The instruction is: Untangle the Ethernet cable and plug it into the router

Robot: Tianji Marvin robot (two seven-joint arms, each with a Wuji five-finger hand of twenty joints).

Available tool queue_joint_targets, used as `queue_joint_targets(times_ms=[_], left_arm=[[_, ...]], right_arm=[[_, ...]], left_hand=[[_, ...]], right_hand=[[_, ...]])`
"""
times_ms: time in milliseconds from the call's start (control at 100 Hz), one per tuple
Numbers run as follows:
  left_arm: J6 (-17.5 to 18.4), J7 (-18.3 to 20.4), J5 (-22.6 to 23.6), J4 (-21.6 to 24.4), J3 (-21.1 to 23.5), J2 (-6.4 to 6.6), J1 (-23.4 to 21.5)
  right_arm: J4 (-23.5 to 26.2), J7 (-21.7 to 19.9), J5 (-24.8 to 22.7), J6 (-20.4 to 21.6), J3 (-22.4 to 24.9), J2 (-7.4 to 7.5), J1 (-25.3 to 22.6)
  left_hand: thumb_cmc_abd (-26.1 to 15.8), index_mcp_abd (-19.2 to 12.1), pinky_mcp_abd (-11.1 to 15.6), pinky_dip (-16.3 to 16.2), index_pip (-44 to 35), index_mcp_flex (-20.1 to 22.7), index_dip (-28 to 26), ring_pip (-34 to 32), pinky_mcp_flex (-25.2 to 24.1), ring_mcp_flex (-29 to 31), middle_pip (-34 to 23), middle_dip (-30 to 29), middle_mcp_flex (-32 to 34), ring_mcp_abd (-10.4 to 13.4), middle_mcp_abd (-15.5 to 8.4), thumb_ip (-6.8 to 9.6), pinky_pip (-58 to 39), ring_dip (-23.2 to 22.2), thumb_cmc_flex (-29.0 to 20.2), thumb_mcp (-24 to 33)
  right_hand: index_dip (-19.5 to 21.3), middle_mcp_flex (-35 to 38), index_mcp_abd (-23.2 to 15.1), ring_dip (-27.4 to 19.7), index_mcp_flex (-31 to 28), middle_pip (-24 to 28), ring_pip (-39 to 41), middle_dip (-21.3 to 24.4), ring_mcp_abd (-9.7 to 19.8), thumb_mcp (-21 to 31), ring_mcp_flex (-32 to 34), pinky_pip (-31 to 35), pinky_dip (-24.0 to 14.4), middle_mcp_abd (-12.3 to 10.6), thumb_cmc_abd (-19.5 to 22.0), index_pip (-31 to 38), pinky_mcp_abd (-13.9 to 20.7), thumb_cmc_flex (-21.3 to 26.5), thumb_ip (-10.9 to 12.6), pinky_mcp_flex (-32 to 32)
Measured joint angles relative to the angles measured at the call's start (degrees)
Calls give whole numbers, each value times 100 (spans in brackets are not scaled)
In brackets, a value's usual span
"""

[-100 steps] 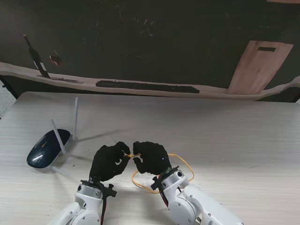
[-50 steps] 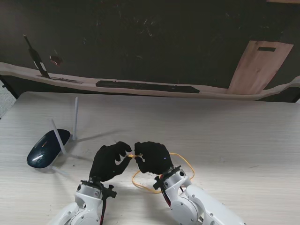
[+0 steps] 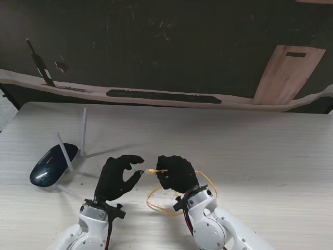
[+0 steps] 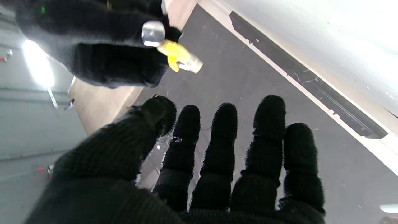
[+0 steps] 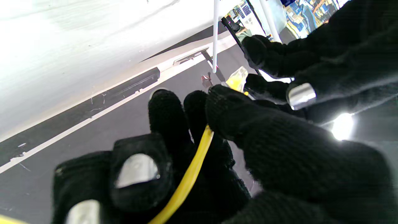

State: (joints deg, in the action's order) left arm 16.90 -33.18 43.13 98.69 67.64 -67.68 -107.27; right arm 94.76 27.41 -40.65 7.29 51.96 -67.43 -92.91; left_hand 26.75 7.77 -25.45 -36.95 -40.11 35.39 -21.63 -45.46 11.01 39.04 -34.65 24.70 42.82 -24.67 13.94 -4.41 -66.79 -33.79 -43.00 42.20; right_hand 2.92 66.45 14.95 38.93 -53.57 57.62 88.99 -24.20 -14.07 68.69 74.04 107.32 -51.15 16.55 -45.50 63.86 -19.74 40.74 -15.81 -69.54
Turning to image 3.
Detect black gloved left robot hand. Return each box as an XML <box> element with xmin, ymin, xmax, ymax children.
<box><xmin>93</xmin><ymin>154</ymin><xmax>145</xmax><ymax>204</ymax></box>

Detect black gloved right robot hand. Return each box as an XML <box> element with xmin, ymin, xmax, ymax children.
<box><xmin>155</xmin><ymin>155</ymin><xmax>200</xmax><ymax>195</ymax></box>

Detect yellow Ethernet cable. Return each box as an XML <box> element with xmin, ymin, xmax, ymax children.
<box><xmin>144</xmin><ymin>168</ymin><xmax>218</xmax><ymax>216</ymax></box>

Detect black router with white antennas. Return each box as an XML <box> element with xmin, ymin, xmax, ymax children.
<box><xmin>29</xmin><ymin>108</ymin><xmax>88</xmax><ymax>196</ymax></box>

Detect long black floor strip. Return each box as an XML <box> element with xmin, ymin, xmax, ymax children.
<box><xmin>106</xmin><ymin>89</ymin><xmax>222</xmax><ymax>105</ymax></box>

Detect long beige floor band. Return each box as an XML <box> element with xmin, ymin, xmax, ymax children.
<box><xmin>0</xmin><ymin>69</ymin><xmax>333</xmax><ymax>113</ymax></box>

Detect small red and black object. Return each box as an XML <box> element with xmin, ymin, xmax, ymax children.
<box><xmin>54</xmin><ymin>61</ymin><xmax>70</xmax><ymax>74</ymax></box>

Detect black bottle-shaped stand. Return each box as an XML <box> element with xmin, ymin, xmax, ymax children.
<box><xmin>25</xmin><ymin>38</ymin><xmax>57</xmax><ymax>88</ymax></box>

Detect light wooden board with slot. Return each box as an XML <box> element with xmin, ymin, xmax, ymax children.
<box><xmin>253</xmin><ymin>45</ymin><xmax>327</xmax><ymax>105</ymax></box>

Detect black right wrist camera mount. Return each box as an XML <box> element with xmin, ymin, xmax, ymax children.
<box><xmin>173</xmin><ymin>196</ymin><xmax>187</xmax><ymax>212</ymax></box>

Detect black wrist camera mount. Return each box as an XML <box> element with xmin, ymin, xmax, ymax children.
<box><xmin>173</xmin><ymin>196</ymin><xmax>187</xmax><ymax>212</ymax></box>
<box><xmin>106</xmin><ymin>203</ymin><xmax>126</xmax><ymax>219</ymax></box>

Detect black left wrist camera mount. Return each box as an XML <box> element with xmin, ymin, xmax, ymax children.
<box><xmin>106</xmin><ymin>203</ymin><xmax>126</xmax><ymax>219</ymax></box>

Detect right arm red black cables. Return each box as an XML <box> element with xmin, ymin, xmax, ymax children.
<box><xmin>182</xmin><ymin>192</ymin><xmax>198</xmax><ymax>240</ymax></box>

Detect left arm black cable bundle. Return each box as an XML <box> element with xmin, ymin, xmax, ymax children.
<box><xmin>105</xmin><ymin>216</ymin><xmax>116</xmax><ymax>250</ymax></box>

